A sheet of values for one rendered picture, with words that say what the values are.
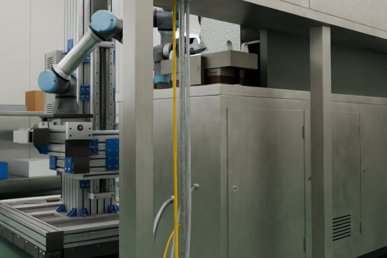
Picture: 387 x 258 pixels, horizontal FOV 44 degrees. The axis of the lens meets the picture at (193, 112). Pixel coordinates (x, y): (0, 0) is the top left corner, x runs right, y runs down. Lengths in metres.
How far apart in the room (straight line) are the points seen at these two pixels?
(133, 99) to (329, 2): 0.98
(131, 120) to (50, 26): 4.61
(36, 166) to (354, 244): 3.34
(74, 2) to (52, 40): 2.79
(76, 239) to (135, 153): 1.40
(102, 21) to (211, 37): 0.60
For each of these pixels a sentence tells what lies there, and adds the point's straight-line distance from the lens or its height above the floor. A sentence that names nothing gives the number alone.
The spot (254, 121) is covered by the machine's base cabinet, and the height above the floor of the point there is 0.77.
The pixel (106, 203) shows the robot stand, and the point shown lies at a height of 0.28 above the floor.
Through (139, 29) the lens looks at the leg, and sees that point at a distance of 1.29.
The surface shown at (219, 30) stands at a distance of 2.13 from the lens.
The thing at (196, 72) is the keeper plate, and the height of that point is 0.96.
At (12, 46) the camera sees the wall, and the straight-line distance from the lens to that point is 5.61.
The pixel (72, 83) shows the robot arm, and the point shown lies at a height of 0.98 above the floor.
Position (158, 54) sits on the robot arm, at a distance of 2.37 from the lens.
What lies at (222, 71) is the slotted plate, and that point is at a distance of 1.85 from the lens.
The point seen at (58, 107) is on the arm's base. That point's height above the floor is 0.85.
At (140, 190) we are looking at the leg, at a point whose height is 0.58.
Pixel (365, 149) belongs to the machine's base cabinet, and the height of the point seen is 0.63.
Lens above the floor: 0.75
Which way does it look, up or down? 2 degrees up
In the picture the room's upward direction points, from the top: straight up
